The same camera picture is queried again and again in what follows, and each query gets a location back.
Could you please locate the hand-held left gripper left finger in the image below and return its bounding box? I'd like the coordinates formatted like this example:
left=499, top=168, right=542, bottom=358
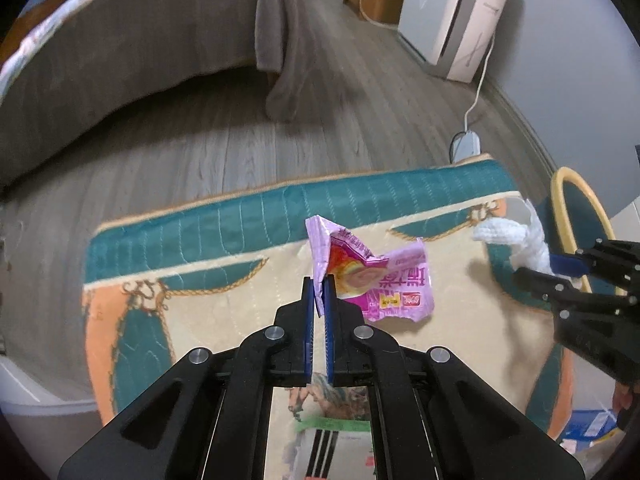
left=57, top=276, right=319, bottom=480

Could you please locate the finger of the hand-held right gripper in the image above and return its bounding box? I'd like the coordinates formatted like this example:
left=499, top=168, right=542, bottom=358
left=549, top=239, right=640, bottom=292
left=514, top=266, right=640, bottom=322

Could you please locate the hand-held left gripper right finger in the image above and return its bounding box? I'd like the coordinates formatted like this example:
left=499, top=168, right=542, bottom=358
left=322, top=275, right=586, bottom=480

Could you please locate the teal bin with yellow rim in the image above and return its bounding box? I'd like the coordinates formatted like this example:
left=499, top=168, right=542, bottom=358
left=550, top=166, right=629, bottom=296

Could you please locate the pink snack wrapper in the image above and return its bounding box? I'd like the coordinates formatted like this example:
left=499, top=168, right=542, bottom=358
left=305, top=215, right=435, bottom=324

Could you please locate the person's right hand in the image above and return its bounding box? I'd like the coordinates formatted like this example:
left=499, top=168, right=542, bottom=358
left=612, top=384, right=637, bottom=417

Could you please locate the crumpled white tissue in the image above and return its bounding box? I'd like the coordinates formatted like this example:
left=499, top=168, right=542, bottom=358
left=472, top=199, right=557, bottom=277

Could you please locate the blue cardboard packet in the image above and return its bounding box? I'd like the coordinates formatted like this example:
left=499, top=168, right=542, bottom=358
left=559, top=409, right=623, bottom=448

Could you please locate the red white packet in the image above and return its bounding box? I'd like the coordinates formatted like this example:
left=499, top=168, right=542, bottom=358
left=270, top=384, right=376, bottom=480

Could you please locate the teal and orange printed rug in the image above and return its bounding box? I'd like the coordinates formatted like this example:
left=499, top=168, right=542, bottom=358
left=82, top=154, right=577, bottom=437

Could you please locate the white power strip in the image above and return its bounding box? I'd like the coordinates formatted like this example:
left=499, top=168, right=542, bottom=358
left=449, top=131, right=483, bottom=163

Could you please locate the white air purifier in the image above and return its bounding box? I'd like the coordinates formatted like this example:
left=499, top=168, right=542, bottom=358
left=397, top=0, right=516, bottom=83

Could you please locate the bed with brown blanket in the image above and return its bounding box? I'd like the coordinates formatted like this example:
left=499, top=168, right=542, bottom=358
left=0, top=0, right=362, bottom=197

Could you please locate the light blue quilt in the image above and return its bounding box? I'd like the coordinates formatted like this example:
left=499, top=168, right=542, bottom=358
left=0, top=0, right=128, bottom=98

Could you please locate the white power strip cable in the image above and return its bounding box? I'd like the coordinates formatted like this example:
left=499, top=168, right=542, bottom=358
left=461, top=29, right=497, bottom=134

